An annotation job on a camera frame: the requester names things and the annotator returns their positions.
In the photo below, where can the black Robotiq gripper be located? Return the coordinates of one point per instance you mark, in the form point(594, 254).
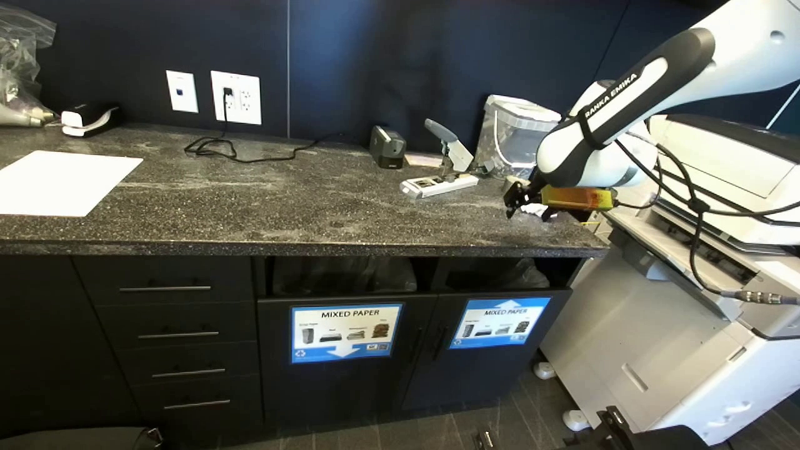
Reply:
point(527, 191)

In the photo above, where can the white paper ball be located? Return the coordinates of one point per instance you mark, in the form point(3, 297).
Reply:
point(531, 211)

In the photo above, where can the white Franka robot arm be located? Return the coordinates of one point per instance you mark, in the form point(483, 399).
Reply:
point(659, 76)

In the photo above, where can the black bin door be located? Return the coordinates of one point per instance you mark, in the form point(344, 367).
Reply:
point(483, 379)
point(334, 387)

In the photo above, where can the clear bucket with white lid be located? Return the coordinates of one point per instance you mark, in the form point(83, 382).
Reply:
point(508, 132)

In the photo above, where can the white tape dispenser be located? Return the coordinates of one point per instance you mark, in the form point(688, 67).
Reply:
point(433, 185)

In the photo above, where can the blue label with up arrow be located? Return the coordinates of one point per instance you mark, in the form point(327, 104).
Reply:
point(502, 324)

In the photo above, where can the black pencil sharpener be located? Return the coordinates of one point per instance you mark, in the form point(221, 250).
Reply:
point(388, 149)

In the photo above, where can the white printer caster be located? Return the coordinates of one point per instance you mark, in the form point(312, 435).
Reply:
point(543, 370)
point(577, 421)

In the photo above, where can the large white office printer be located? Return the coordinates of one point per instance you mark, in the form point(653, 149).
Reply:
point(667, 334)

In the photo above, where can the blue label with down arrow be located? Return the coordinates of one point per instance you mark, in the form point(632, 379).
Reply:
point(347, 334)

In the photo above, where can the small dark floor object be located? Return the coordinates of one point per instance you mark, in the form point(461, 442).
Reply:
point(483, 437)

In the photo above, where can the teal screen panel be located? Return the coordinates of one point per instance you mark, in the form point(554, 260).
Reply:
point(789, 114)

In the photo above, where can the white power outlet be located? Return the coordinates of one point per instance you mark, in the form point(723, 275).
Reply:
point(243, 100)

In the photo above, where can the white and black stapler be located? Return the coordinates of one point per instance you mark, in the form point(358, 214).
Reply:
point(79, 120)

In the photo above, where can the flat white paper sheet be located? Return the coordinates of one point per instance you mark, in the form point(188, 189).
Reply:
point(63, 182)

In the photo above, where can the black cabinet door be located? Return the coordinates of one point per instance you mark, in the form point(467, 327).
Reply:
point(39, 341)

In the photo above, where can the clear plastic bag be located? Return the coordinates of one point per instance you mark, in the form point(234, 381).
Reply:
point(21, 51)

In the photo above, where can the black wheeled floor bracket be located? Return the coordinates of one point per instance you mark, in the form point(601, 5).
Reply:
point(614, 427)

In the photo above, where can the white wall plate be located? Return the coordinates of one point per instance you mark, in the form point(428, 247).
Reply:
point(182, 90)

